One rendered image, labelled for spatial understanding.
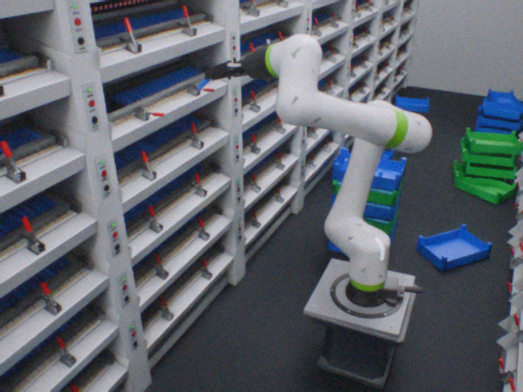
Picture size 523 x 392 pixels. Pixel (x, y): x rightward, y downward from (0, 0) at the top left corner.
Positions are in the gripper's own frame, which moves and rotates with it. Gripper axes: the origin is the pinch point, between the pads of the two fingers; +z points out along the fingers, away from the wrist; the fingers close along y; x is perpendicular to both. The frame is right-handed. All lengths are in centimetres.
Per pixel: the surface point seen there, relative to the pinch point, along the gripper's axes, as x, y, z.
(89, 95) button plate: 10.8, 43.3, -3.8
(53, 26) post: -3, 53, -8
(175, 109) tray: 11.0, 9.2, 9.0
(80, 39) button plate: -1.1, 47.3, -8.2
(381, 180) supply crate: 37, -93, -2
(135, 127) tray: 17.6, 25.9, 4.7
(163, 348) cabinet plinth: 98, -2, 36
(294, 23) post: -38, -77, 35
